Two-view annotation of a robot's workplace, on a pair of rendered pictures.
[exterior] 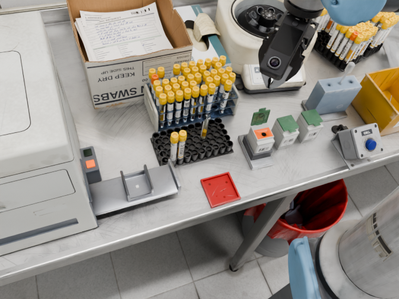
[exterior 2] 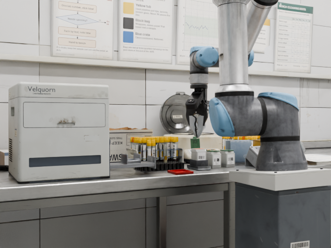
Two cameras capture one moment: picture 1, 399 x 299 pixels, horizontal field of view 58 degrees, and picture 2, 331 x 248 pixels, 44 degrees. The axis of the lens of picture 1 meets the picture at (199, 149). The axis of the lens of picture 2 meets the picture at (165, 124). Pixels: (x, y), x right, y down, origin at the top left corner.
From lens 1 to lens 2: 119 cm
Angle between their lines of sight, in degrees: 56
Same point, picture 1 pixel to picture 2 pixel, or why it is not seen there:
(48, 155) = (101, 90)
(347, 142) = (250, 156)
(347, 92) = (244, 143)
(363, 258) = (221, 69)
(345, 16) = (206, 59)
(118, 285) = not seen: outside the picture
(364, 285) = (227, 79)
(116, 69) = (113, 137)
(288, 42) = (195, 96)
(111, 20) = not seen: hidden behind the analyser
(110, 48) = not seen: hidden behind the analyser
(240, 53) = (180, 142)
